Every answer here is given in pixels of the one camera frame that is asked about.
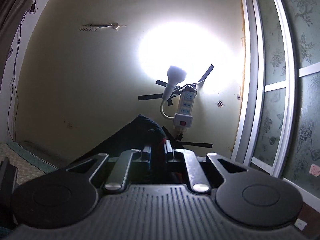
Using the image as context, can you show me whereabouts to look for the navy red white patterned sweater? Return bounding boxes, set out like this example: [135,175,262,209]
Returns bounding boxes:
[72,114,166,184]

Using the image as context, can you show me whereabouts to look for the white power strip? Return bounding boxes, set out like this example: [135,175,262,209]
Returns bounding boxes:
[173,90,196,135]

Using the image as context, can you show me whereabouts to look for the white lamp bulb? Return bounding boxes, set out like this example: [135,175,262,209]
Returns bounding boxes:
[160,66,187,120]

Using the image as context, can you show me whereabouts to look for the sliding glass wardrobe door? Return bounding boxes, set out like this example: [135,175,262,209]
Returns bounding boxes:
[231,0,319,199]

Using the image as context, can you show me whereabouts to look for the black hanging wire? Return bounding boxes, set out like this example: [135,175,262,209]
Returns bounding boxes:
[6,0,38,142]

